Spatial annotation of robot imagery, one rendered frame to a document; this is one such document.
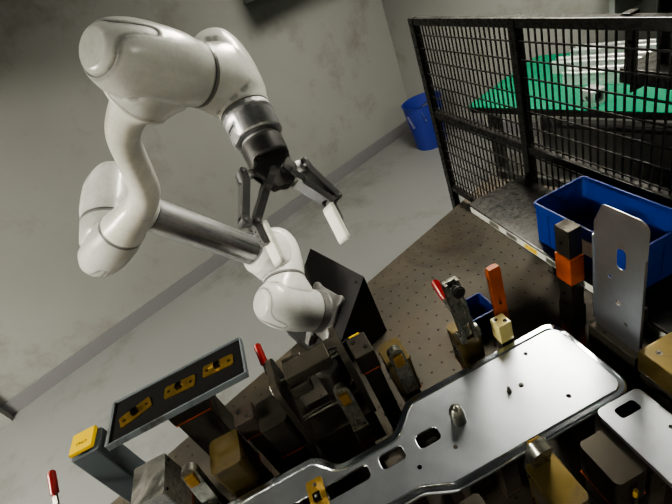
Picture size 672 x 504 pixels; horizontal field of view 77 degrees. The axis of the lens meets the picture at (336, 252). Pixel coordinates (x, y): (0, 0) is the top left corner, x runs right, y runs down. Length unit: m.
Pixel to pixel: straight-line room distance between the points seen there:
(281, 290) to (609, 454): 0.95
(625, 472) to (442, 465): 0.32
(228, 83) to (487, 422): 0.82
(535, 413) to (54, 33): 3.44
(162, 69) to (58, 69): 2.95
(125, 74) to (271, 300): 0.90
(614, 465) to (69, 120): 3.47
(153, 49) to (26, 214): 3.07
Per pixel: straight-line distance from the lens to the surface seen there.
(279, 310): 1.38
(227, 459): 1.07
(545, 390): 1.03
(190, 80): 0.69
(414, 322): 1.62
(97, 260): 1.13
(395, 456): 1.01
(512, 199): 1.51
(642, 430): 1.00
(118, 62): 0.65
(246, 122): 0.72
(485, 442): 0.98
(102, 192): 1.20
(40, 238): 3.71
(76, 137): 3.61
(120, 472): 1.34
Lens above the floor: 1.86
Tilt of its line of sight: 33 degrees down
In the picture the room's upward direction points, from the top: 25 degrees counter-clockwise
